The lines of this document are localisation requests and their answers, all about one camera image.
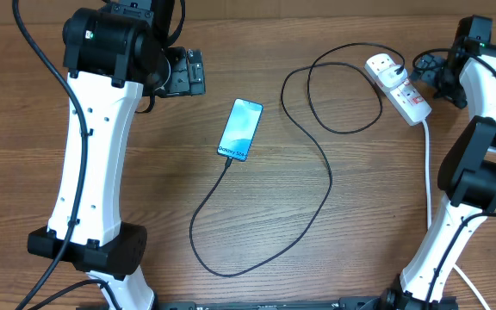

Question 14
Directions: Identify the blue Samsung smartphone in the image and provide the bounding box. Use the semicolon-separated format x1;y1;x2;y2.
217;98;264;162

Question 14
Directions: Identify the black USB charging cable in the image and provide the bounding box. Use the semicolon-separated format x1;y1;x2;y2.
188;41;406;278

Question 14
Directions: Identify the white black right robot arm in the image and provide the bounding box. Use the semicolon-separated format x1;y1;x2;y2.
365;15;496;309

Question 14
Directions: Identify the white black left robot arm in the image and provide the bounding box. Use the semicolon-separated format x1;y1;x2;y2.
28;0;206;309

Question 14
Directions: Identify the white charger plug adapter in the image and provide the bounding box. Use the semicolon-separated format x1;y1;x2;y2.
378;66;407;90

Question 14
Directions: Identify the white power strip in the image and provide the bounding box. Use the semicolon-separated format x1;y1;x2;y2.
364;53;431;126

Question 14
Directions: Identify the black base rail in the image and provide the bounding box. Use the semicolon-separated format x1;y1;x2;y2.
75;294;460;310

